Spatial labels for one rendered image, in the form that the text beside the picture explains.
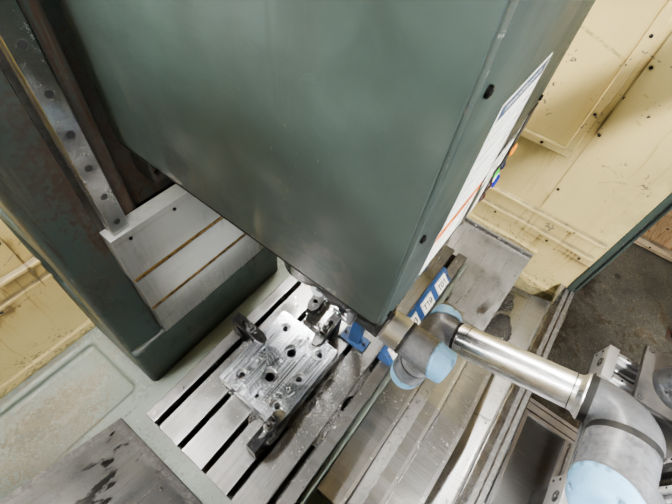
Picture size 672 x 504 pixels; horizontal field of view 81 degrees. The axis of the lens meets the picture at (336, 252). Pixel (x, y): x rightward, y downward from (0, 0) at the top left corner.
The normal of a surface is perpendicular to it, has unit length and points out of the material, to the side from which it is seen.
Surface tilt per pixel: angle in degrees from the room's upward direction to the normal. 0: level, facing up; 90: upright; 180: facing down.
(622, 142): 92
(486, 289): 24
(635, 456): 7
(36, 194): 90
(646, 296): 0
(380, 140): 90
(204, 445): 0
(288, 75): 90
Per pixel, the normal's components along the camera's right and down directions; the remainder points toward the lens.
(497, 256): -0.15, -0.29
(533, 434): 0.10, -0.59
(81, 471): 0.33, -0.79
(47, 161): 0.79, 0.54
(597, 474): -0.56, -0.77
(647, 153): -0.62, 0.61
